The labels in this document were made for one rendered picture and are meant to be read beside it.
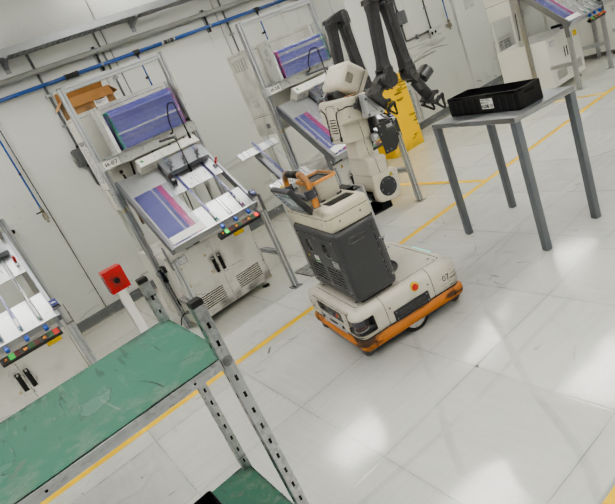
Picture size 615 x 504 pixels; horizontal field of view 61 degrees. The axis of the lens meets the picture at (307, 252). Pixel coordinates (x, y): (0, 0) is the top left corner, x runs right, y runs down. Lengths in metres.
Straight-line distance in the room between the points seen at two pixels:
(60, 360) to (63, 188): 2.03
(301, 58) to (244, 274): 1.85
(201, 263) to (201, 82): 2.46
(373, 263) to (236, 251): 1.60
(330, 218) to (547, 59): 4.88
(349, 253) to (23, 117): 3.55
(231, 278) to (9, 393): 1.60
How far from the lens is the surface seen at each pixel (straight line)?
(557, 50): 7.09
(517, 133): 3.00
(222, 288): 3.95
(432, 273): 2.78
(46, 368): 3.73
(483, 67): 8.68
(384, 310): 2.66
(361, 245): 2.56
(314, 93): 4.51
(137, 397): 1.29
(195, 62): 5.79
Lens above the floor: 1.48
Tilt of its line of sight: 19 degrees down
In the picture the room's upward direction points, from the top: 23 degrees counter-clockwise
